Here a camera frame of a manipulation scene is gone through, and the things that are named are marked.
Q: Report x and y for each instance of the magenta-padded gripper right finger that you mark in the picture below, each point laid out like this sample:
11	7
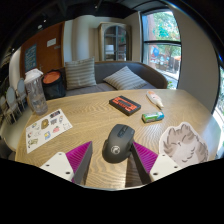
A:
163	165

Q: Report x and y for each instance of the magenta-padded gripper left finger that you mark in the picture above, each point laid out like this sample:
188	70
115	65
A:
56	164

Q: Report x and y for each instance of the dark grey computer mouse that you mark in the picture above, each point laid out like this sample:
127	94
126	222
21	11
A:
117	143

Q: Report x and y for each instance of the cat-shaped mouse pad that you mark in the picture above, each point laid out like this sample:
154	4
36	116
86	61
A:
183	145

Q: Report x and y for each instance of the white sticker sheet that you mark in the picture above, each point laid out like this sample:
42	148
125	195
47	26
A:
46	130

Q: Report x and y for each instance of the white tube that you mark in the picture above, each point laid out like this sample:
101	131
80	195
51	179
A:
154	99

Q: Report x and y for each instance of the black box with red print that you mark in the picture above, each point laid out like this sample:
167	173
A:
125	105

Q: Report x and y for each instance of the clear shaker bottle white lid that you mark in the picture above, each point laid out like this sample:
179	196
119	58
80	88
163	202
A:
36	95

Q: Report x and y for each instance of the black-framed side window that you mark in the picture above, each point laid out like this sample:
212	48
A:
220	113

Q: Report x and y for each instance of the group of white chairs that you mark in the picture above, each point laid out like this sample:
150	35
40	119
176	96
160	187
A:
13	100

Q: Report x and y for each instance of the black bag with orange top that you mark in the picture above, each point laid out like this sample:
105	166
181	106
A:
54	86

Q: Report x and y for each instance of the striped square cushion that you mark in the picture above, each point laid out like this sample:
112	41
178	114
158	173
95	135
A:
80	74

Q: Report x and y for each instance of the striped cushion with white stripes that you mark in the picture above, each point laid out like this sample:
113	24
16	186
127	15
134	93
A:
125	78

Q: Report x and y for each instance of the grey curved sofa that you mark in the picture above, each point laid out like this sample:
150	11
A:
146	71

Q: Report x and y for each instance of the brown wooden door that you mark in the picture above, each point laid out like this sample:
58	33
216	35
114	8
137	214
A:
48	56

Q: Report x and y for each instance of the blue poster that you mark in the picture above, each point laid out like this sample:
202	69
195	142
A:
30	57

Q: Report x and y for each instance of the white paper sign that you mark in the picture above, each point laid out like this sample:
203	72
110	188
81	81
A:
51	42

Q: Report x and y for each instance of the glass-door cabinet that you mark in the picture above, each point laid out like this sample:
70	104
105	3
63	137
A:
115	41

